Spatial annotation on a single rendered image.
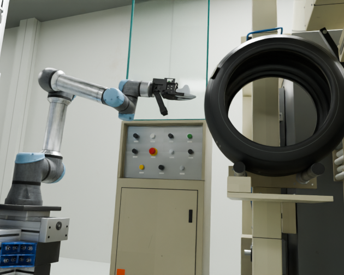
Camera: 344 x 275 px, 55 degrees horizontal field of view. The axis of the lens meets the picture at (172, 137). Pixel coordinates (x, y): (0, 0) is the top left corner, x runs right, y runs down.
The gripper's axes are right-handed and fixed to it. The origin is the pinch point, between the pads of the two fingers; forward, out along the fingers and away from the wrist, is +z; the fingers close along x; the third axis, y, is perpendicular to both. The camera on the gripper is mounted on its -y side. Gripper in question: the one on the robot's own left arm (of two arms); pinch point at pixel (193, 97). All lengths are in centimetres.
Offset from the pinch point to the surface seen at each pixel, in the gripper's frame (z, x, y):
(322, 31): 54, 18, 45
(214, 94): 11.1, -11.8, -1.5
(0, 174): -332, 288, -56
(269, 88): 32.8, 24.8, 16.6
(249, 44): 21.9, -11.6, 21.2
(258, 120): 29.4, 24.8, -0.7
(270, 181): 38, 22, -30
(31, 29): -342, 286, 181
